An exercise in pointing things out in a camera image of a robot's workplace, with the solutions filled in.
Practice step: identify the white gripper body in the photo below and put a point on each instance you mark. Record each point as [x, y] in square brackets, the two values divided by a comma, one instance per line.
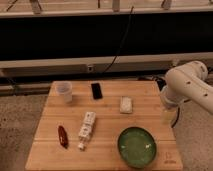
[168, 115]

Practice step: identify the white sponge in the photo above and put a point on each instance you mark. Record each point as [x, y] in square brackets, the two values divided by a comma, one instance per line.
[126, 105]

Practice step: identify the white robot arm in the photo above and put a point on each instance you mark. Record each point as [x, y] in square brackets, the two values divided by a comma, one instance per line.
[185, 82]

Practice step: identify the green plate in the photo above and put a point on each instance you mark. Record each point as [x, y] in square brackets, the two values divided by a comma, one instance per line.
[136, 147]

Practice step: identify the black phone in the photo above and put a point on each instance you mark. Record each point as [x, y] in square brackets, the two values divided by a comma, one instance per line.
[96, 90]

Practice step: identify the white tube bottle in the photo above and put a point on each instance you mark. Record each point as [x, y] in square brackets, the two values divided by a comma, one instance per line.
[86, 129]

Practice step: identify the clear plastic cup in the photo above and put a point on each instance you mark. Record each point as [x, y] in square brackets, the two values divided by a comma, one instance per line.
[64, 90]

